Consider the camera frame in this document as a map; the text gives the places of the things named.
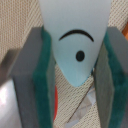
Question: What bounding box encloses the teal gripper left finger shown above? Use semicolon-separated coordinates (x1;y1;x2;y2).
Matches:
11;27;55;128

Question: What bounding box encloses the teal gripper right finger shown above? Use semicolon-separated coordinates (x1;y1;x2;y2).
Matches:
95;27;128;128

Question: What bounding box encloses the white toy fish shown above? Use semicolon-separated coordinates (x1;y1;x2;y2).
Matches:
39;0;112;87

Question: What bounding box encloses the red toy tomato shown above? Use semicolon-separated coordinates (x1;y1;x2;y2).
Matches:
53;85;58;121

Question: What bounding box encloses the beige woven placemat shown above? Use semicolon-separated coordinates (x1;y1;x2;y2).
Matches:
0;0;128;128

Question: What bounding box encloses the knife with orange handle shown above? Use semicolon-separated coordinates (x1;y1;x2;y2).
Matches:
122;25;128;40

